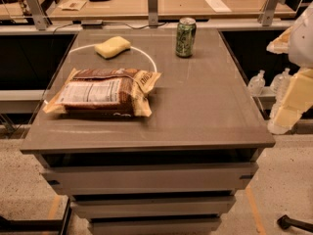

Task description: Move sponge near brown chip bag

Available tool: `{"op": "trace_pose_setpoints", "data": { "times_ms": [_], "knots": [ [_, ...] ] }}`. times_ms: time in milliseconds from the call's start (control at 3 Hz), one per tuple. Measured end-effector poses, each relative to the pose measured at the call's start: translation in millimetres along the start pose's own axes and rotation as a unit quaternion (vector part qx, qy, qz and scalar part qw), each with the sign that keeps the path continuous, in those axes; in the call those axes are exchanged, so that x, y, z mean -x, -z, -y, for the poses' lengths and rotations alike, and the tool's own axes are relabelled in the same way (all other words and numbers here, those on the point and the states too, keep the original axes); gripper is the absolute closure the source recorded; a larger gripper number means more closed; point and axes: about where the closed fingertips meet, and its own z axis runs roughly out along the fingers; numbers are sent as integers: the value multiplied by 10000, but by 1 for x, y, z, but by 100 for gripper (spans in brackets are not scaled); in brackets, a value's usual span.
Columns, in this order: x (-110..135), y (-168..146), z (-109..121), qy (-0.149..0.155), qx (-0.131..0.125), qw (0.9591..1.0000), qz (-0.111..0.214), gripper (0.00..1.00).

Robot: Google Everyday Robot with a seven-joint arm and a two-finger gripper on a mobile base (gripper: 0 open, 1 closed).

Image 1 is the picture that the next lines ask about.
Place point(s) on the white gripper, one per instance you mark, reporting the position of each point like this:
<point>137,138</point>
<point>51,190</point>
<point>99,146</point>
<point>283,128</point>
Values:
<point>301,41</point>

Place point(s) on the yellow sponge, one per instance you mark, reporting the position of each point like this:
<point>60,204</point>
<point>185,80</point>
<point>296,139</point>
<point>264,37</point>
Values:
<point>112,47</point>

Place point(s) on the brown chip bag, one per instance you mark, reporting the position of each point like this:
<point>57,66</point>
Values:
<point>117,92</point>

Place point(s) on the clear plastic bottle left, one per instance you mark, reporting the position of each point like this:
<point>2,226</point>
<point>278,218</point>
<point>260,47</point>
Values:
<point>256,84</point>

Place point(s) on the white paper sheet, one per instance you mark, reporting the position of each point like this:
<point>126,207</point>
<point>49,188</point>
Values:
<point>218,6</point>

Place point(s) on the green soda can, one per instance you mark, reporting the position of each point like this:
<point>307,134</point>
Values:
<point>185,37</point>

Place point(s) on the grey drawer cabinet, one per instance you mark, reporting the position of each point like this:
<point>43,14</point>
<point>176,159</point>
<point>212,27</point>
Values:
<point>177,170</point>

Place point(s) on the black chair base leg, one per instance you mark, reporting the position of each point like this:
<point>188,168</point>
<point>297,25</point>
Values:
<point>286,222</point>

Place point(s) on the small paper note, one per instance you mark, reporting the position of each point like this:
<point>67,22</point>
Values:
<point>73,5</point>

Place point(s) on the grey metal bracket right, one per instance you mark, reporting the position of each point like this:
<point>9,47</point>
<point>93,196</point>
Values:
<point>267,12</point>

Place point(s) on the grey metal bracket left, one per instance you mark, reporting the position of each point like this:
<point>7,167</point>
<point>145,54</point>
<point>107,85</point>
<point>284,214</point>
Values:
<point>37,14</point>

